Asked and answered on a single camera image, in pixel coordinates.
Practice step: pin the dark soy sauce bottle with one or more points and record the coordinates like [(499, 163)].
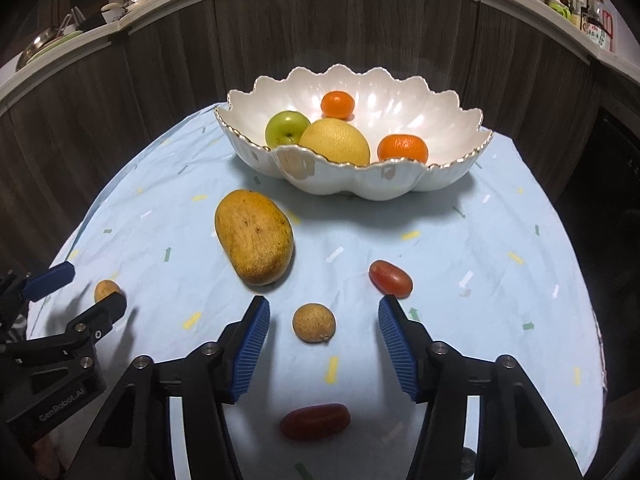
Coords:
[(597, 30)]

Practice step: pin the orange mandarin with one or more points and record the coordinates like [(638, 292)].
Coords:
[(337, 105), (402, 149)]

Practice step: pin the dark purple grape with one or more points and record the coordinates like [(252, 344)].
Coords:
[(469, 462)]

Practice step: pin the yellow-brown mango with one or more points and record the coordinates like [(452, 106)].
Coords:
[(255, 237)]

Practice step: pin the dark wood base cabinet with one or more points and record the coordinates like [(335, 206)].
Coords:
[(350, 25)]

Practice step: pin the light blue patterned tablecloth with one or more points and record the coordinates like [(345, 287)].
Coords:
[(350, 230)]

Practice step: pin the green apple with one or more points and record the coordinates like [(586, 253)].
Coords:
[(285, 127)]

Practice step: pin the black built-in dishwasher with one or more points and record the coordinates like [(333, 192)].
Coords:
[(615, 185)]

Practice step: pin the person's left forearm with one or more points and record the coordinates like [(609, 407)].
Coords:
[(45, 460)]

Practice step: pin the red grape tomato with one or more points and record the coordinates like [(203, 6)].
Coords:
[(315, 422), (390, 277)]

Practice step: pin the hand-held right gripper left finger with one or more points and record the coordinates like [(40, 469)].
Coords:
[(252, 345)]

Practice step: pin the white scalloped ceramic bowl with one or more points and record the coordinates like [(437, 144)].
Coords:
[(425, 110)]

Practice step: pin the yellow round citrus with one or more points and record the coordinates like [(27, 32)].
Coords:
[(335, 142)]

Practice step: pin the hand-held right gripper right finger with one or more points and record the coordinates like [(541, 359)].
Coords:
[(400, 350)]

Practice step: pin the brown longan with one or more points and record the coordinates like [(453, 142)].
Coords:
[(312, 322), (106, 290)]

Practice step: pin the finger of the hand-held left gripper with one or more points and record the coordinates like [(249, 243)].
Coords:
[(50, 277), (105, 310)]

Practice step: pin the green-capped oil bottle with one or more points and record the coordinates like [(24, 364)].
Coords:
[(559, 7)]

